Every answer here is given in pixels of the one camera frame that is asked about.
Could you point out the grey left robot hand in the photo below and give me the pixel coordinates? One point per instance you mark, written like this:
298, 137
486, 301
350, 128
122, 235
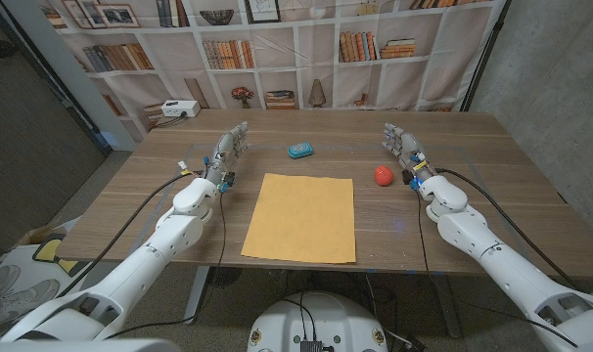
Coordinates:
225, 154

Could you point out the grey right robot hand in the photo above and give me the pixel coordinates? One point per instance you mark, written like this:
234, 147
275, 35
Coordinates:
409, 149

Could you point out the blue sponge-like object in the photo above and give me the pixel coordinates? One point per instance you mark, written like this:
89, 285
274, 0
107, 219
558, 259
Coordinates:
300, 150

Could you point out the yellow felt sheet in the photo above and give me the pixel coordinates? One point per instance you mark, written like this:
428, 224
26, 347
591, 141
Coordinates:
301, 220

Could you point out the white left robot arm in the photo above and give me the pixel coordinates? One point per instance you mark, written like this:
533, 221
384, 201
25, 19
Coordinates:
145, 259

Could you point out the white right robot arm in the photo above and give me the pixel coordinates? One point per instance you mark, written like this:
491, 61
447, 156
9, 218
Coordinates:
497, 264

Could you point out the red ball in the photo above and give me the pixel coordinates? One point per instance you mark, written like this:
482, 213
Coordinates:
383, 176

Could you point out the white power strip box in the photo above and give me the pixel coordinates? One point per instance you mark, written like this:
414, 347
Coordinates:
180, 108

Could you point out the printed bookshelf backdrop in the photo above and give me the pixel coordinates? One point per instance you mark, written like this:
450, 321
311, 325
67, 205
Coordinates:
404, 83

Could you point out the black backdrop stand pole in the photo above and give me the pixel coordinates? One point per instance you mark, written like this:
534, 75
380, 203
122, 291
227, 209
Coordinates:
482, 58

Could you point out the grey table leg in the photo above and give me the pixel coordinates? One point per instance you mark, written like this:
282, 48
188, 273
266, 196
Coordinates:
447, 308
197, 295

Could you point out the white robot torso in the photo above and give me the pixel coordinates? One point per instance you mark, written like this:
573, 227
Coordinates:
321, 318

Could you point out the brown cardboard piece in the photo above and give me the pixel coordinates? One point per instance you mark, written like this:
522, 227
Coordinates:
39, 234

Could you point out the yellow and black floor object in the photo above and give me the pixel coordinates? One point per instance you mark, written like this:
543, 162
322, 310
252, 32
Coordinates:
47, 251

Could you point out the grey sneaker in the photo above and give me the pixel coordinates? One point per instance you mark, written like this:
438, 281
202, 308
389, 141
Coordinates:
0, 278
27, 298

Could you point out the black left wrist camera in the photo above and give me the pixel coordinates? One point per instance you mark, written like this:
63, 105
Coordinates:
229, 180

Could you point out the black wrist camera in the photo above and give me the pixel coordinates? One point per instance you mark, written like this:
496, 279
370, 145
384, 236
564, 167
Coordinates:
407, 177
229, 180

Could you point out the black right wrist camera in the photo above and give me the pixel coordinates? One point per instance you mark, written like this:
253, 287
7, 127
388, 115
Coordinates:
407, 177

